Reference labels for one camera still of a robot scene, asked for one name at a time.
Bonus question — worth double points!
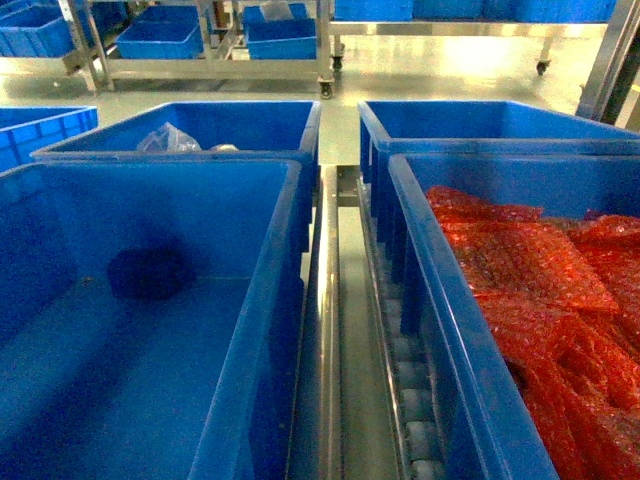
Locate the blue bin with red bags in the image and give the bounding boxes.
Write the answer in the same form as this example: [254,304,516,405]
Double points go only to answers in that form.
[388,154,639,479]

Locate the clear plastic bag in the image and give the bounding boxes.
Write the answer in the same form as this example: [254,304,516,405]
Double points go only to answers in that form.
[136,122,201,153]

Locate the empty blue plastic bin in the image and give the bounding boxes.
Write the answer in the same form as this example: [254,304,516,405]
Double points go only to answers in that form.
[1,160,308,479]

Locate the distant steel cart rack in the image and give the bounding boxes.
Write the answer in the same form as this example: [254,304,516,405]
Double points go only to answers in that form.
[59,1,334,100]

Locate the far left blue bin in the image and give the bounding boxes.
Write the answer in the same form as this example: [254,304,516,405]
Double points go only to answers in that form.
[1,106,99,172]

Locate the red bubble wrap bags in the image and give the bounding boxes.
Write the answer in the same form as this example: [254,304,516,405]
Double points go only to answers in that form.
[425,186,639,479]

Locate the blue bin behind red bags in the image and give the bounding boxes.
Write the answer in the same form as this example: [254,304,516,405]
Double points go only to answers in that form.
[357,100,639,242]

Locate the blue rectangular plastic part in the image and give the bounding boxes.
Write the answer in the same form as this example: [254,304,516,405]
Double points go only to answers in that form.
[106,247,195,300]

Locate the distant blue bin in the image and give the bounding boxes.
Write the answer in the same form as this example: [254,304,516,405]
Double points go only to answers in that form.
[244,18,317,60]
[116,21,204,60]

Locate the blue bin with clear bag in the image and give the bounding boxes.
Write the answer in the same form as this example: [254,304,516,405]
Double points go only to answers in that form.
[31,99,323,201]

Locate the stainless steel flow rack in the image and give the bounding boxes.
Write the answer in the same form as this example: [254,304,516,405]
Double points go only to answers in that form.
[286,165,444,479]

